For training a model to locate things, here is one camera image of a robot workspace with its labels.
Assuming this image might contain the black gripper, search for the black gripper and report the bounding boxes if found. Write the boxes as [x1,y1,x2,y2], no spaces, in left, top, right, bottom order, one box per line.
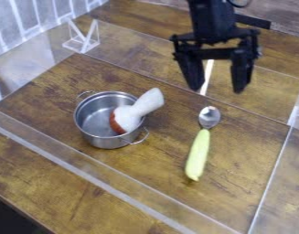
[170,27,263,93]

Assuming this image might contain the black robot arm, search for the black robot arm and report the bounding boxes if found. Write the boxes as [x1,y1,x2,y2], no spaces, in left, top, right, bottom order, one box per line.
[170,0,263,93]

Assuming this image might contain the black strip on table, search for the black strip on table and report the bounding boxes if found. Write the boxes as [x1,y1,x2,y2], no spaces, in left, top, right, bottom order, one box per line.
[236,14,272,29]

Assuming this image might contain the white and red mushroom toy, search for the white and red mushroom toy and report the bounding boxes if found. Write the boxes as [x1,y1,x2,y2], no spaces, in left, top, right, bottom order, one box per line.
[110,88,165,134]

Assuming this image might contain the silver metal pot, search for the silver metal pot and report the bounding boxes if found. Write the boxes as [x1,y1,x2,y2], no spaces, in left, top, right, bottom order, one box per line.
[74,91,150,149]

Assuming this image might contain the clear acrylic triangle stand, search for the clear acrylic triangle stand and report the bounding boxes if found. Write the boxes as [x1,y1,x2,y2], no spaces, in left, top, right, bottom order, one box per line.
[63,19,101,54]

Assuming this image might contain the black cable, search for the black cable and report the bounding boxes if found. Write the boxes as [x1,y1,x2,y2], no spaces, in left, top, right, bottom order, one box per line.
[226,0,254,9]

